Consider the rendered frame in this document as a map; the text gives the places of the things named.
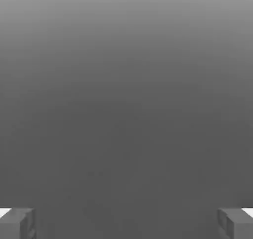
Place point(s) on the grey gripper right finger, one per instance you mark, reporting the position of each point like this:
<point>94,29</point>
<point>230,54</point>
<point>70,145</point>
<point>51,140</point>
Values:
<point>239,225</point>

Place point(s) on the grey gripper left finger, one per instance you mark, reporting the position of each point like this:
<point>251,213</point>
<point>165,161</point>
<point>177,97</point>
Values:
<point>13,225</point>

